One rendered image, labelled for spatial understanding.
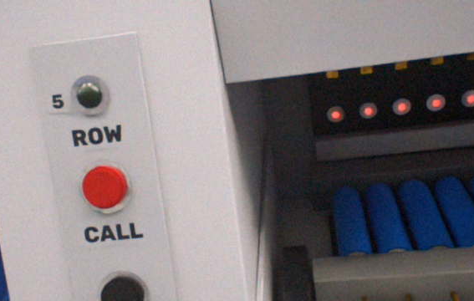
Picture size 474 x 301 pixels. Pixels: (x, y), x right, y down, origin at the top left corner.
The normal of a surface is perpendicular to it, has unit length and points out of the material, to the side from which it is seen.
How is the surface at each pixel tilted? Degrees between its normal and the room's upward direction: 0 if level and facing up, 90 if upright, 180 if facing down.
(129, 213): 90
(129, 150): 90
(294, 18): 109
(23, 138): 90
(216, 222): 90
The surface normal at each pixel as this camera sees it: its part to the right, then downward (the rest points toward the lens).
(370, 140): -0.07, 0.47
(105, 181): -0.12, 0.16
